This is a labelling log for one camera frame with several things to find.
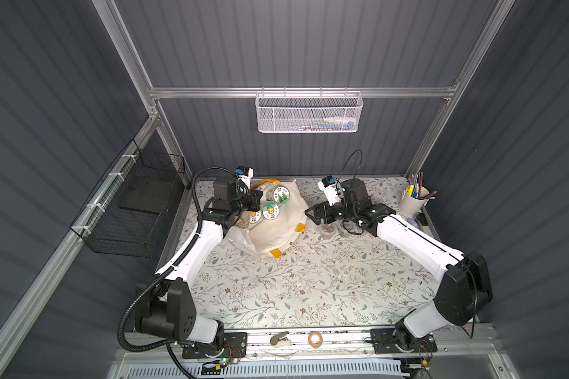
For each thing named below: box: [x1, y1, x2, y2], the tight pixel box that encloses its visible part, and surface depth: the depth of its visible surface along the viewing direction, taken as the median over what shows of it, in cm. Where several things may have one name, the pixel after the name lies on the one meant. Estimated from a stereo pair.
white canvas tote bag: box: [227, 178, 308, 259], surface depth 97 cm
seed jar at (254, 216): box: [248, 209, 262, 225], surface depth 96 cm
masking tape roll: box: [308, 330, 324, 349], surface depth 77 cm
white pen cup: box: [399, 184, 431, 217], surface depth 104 cm
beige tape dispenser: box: [269, 330, 291, 349], surface depth 75 cm
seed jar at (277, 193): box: [265, 184, 291, 205], surface depth 101 cm
